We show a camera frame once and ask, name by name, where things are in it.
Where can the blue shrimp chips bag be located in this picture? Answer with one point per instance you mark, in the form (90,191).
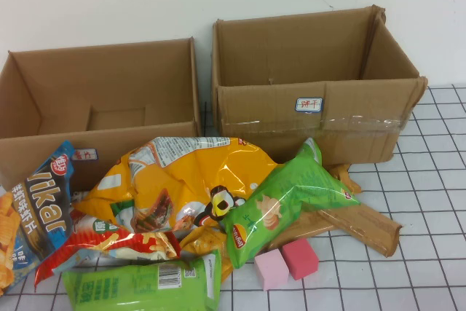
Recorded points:
(40,209)

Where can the large yellow snack bag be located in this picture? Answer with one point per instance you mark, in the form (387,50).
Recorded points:
(204,169)

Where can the small gold snack bag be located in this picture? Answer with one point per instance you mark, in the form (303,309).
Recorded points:
(205,242)

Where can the red snack bag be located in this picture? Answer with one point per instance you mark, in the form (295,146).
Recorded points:
(109,240)

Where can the green Lay's chips bag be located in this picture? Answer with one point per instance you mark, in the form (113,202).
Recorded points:
(291,187)

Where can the white label, red writing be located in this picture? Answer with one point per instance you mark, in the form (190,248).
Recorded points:
(89,154)
(308,104)

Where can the tall taped cardboard box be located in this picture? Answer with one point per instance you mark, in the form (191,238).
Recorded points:
(364,140)

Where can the clear packing tape strip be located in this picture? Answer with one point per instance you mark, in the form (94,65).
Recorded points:
(364,121)

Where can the wide low cardboard box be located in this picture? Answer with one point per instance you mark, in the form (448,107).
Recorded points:
(109,78)

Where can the light pink foam cube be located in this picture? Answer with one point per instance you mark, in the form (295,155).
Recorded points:
(271,271)

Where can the dark pink foam cube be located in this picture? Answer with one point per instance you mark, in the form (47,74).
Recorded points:
(302,258)

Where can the long flat brown package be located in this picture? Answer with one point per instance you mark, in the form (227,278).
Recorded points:
(364,223)

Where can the green bag with barcode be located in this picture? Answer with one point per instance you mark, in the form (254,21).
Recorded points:
(120,285)

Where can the white grid tablecloth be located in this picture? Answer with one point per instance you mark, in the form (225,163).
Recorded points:
(418,252)

